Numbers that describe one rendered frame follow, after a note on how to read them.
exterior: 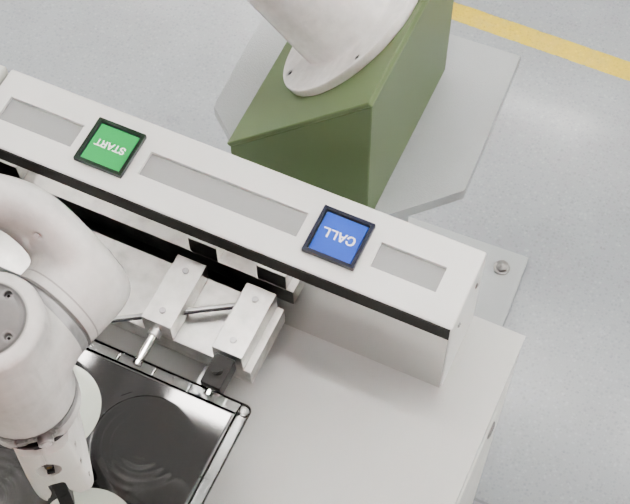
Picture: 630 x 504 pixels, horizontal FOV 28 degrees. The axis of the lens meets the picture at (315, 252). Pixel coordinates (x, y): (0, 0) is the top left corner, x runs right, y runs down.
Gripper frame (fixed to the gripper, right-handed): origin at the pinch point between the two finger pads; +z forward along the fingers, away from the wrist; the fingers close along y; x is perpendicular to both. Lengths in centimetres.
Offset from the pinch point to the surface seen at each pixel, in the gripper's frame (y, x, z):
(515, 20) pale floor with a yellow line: 107, -97, 93
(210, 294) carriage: 16.3, -17.5, 4.6
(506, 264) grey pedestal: 52, -74, 90
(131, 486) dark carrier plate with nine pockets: -2.4, -5.3, 2.8
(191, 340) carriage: 11.7, -14.3, 4.7
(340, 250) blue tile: 13.0, -30.6, -3.8
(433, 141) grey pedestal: 32, -48, 11
